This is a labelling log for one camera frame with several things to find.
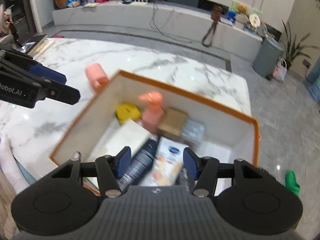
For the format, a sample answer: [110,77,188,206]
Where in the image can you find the pink cylindrical dispenser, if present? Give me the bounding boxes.
[85,63,109,92]

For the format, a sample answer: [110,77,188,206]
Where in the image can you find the black plaid pouch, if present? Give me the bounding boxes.
[175,167,195,193]

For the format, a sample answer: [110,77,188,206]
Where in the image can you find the white hand cream tube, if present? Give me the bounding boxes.
[139,137,188,186]

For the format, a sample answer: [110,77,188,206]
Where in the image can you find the grey trash bin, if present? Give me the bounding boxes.
[252,37,284,77]

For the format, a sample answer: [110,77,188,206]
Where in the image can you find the dark blue spray can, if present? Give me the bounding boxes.
[117,139,158,192]

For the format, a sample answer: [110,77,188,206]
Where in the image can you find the stack of books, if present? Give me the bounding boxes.
[28,38,55,60]

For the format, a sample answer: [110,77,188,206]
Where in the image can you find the yellow tape measure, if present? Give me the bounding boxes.
[115,103,141,125]

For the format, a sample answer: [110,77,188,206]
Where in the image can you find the pink pump bottle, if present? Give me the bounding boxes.
[138,90,164,134]

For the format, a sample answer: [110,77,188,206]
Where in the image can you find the brown cardboard cube box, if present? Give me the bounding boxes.
[157,108,189,141]

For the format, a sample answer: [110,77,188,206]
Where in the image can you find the snack bags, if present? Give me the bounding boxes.
[66,0,81,8]

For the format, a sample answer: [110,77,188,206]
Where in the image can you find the orange storage box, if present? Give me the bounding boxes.
[48,69,261,197]

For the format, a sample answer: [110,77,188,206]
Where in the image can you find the floor plant by bin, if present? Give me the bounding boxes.
[281,20,319,70]

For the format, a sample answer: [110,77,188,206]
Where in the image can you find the black cable on cabinet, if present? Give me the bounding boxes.
[149,0,193,45]

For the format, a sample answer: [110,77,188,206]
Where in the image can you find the green object on floor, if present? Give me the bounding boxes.
[285,170,300,196]

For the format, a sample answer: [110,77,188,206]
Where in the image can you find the teddy bear picture items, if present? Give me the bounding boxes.
[227,0,267,37]

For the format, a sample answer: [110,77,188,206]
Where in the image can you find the clear plastic cube box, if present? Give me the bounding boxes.
[180,118,206,150]

